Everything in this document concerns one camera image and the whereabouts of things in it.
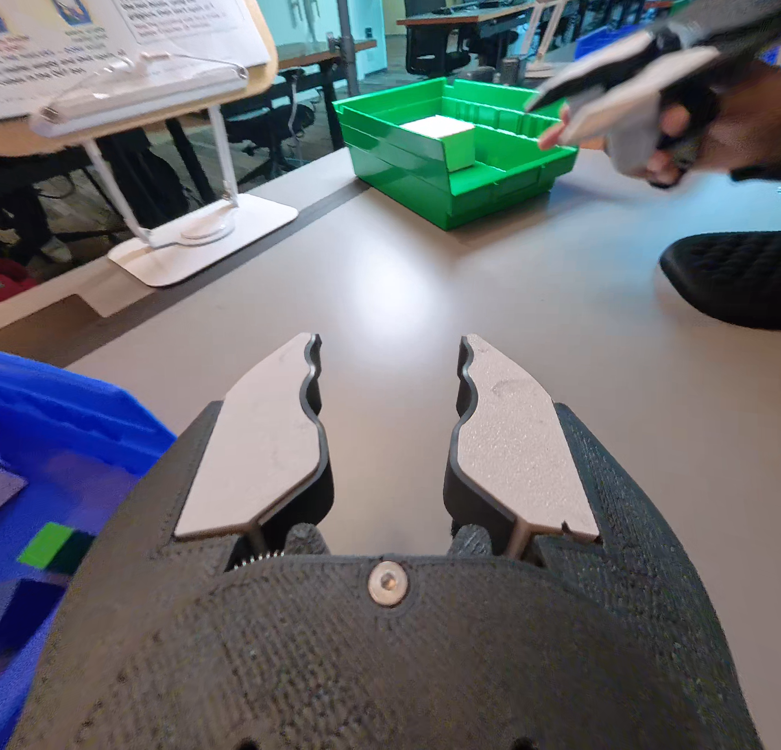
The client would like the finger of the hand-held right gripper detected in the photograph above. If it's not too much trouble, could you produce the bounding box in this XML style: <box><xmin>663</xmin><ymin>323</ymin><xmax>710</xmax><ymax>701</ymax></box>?
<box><xmin>556</xmin><ymin>44</ymin><xmax>722</xmax><ymax>176</ymax></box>
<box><xmin>525</xmin><ymin>30</ymin><xmax>663</xmax><ymax>116</ymax></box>

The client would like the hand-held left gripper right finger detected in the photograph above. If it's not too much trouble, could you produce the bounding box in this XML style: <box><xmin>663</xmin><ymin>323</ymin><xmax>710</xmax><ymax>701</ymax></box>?
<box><xmin>443</xmin><ymin>333</ymin><xmax>601</xmax><ymax>560</ymax></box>

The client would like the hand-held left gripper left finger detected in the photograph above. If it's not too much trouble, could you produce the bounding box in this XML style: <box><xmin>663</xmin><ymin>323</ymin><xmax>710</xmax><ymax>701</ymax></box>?
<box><xmin>174</xmin><ymin>332</ymin><xmax>335</xmax><ymax>552</ymax></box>

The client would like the small cardboard box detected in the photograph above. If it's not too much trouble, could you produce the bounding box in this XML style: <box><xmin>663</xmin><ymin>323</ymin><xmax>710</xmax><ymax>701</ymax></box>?
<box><xmin>399</xmin><ymin>115</ymin><xmax>477</xmax><ymax>172</ymax></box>

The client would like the blue plastic bin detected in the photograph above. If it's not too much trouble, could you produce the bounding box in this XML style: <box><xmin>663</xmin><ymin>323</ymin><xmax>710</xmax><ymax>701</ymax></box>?
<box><xmin>576</xmin><ymin>26</ymin><xmax>650</xmax><ymax>61</ymax></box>
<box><xmin>0</xmin><ymin>352</ymin><xmax>178</xmax><ymax>745</ymax></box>

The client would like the green plastic bin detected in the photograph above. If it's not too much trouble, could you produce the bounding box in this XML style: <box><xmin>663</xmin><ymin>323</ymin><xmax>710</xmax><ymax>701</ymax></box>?
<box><xmin>332</xmin><ymin>77</ymin><xmax>579</xmax><ymax>232</ymax></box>

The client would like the wooden background desk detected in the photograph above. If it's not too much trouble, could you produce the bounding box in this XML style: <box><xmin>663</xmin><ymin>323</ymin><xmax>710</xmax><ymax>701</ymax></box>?
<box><xmin>397</xmin><ymin>0</ymin><xmax>550</xmax><ymax>79</ymax></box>

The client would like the grey desk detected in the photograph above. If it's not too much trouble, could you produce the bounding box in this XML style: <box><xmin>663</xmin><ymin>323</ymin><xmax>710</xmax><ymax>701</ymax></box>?
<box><xmin>0</xmin><ymin>146</ymin><xmax>781</xmax><ymax>750</ymax></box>

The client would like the person's right hand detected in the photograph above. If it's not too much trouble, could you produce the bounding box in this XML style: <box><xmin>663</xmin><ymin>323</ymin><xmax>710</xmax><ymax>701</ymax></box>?
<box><xmin>538</xmin><ymin>60</ymin><xmax>781</xmax><ymax>190</ymax></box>

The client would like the black textured pad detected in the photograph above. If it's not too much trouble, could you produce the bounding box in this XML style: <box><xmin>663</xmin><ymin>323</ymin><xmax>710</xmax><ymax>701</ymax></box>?
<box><xmin>659</xmin><ymin>231</ymin><xmax>781</xmax><ymax>331</ymax></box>

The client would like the green block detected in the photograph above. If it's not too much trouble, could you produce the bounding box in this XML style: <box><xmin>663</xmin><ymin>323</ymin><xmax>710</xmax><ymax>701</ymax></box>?
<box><xmin>17</xmin><ymin>523</ymin><xmax>77</xmax><ymax>571</ymax></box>

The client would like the red bag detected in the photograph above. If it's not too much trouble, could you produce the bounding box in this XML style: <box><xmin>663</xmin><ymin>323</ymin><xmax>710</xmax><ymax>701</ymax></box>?
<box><xmin>0</xmin><ymin>258</ymin><xmax>37</xmax><ymax>302</ymax></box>

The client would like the printed instruction sheet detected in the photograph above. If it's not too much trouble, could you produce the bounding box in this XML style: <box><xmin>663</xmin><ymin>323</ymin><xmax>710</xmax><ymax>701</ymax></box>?
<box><xmin>0</xmin><ymin>0</ymin><xmax>272</xmax><ymax>119</ymax></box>

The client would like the dark metal post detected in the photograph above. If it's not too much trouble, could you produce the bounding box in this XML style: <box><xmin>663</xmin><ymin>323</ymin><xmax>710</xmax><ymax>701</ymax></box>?
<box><xmin>331</xmin><ymin>0</ymin><xmax>362</xmax><ymax>96</ymax></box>

